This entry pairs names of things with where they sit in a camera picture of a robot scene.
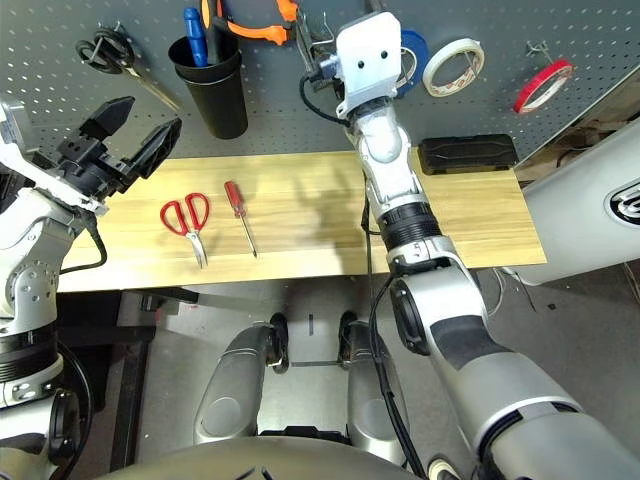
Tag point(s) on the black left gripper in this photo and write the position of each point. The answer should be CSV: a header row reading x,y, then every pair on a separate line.
x,y
95,165

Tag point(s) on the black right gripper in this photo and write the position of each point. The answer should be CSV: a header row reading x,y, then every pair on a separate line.
x,y
330,85

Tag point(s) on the orange black needle-nose pliers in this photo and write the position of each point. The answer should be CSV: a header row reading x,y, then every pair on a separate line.
x,y
255,31

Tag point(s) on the red tape roll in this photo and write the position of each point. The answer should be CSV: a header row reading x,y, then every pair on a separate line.
x,y
525,102

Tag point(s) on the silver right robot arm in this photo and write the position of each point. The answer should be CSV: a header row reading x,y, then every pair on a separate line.
x,y
440,310

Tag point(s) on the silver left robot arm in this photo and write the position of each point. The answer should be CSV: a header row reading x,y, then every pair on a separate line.
x,y
30,250

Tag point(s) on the grey metal pegboard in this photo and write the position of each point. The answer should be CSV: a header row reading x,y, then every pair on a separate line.
x,y
275,100

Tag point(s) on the black plastic cup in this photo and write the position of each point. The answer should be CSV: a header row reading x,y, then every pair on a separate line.
x,y
220,100

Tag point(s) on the blue tape roll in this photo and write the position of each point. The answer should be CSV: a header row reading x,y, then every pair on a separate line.
x,y
417,45

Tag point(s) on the white tape roll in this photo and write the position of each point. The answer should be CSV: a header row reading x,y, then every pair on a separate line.
x,y
432,75

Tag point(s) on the silver metal peg hook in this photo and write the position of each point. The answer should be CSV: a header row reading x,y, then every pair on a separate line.
x,y
540,50
469,60

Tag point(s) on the black plastic tool case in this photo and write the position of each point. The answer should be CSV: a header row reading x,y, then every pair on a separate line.
x,y
467,152

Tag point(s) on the silver left robot leg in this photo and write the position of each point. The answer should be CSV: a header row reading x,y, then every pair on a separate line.
x,y
235,380

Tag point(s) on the silver robot leg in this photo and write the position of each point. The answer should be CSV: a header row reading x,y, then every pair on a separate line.
x,y
235,380
375,390

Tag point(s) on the white grey machine casing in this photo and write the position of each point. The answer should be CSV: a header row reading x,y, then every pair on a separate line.
x,y
575,225

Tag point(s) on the silver right robot leg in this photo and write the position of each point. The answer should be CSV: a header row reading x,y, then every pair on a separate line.
x,y
375,390

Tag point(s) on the grey robot torso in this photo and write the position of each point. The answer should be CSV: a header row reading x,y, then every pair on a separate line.
x,y
260,460

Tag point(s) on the white black sneaker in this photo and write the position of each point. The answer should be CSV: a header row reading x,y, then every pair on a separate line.
x,y
442,470

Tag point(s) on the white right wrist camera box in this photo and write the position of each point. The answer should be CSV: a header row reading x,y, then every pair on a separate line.
x,y
370,55

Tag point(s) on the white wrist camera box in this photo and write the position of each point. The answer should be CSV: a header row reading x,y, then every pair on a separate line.
x,y
370,55
30,175

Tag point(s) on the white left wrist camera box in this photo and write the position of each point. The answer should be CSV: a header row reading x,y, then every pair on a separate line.
x,y
30,175

